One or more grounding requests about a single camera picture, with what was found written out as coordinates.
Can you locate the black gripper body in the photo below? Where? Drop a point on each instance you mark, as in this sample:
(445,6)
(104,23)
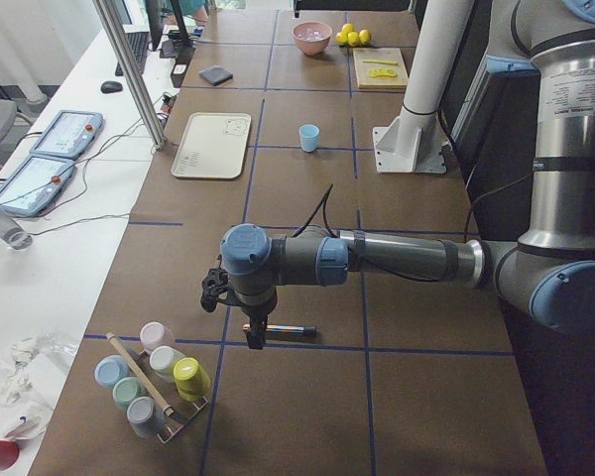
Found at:
(257,310)

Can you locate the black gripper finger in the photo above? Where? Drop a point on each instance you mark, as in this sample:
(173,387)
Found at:
(251,334)
(261,331)

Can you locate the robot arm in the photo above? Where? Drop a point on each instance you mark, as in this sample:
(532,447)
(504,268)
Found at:
(548,273)

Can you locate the yellow-green cup on rack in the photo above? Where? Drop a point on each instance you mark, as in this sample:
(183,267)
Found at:
(191,379)

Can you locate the pink cup on rack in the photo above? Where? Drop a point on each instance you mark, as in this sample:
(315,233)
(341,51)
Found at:
(155,334)

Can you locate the white cup on rack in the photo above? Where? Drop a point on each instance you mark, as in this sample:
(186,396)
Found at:
(163,360)

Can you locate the metal cup rack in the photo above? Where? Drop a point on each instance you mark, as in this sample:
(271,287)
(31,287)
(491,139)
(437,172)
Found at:
(180,420)

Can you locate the blue cup on rack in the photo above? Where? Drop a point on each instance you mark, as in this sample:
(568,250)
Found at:
(110,370)

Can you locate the green cup on rack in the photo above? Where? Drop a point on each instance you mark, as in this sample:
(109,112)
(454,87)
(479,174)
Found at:
(127,390)

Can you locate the grey cup on rack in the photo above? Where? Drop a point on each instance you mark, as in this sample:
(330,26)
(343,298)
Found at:
(145,417)

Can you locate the light blue cup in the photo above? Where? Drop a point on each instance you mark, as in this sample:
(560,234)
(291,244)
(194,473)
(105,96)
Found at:
(309,137)

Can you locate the clear ice cubes pile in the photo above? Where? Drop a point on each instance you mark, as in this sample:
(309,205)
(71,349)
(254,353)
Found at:
(310,34)

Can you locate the cream bear tray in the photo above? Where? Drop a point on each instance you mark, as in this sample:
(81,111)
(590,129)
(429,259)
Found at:
(213,146)

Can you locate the teach pendant near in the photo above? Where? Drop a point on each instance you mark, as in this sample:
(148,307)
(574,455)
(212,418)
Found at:
(35,184)

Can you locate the teach pendant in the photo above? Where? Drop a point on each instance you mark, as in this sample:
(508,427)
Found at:
(69,135)
(35,184)

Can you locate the teach pendant far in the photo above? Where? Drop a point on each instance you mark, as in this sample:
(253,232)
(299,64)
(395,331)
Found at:
(69,135)

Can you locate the grey folded cloth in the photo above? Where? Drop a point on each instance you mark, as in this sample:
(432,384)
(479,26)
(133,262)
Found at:
(215,75)

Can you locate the clear water bottle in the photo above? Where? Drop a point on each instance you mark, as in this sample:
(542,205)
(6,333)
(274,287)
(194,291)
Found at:
(12,233)

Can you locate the crumpled white plastic bags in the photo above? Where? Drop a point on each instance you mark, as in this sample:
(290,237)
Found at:
(32,374)

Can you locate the black computer mouse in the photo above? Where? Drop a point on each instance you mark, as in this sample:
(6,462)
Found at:
(111,86)

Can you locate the black monitor stand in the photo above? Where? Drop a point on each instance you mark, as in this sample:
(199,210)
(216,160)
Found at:
(168,32)

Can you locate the black keyboard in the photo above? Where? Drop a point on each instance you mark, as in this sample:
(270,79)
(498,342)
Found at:
(139,44)

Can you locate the pink bowl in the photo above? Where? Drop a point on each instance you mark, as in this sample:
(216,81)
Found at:
(312,48)

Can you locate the lemon slices row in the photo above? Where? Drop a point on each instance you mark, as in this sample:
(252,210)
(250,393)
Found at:
(382,73)

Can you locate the yellow plastic knife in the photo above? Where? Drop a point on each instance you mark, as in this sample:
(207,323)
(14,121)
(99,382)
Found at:
(380,61)

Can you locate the wooden cutting board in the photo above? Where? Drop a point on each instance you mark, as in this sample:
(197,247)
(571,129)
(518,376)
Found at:
(364,81)

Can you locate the yellow lemon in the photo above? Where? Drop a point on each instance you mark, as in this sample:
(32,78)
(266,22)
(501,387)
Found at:
(347,28)
(365,37)
(348,39)

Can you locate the wooden rack handle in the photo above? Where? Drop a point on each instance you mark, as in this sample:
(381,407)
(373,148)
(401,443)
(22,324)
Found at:
(152,390)

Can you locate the aluminium frame post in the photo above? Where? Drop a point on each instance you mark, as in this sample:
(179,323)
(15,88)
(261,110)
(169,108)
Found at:
(116,34)

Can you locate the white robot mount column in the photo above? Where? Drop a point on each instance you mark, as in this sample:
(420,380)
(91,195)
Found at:
(412,143)

